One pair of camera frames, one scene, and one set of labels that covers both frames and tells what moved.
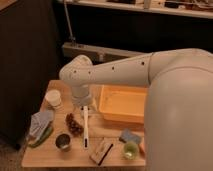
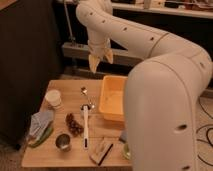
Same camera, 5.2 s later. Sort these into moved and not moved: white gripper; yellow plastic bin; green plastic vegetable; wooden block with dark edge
Moved: white gripper
Not moved: green plastic vegetable; wooden block with dark edge; yellow plastic bin
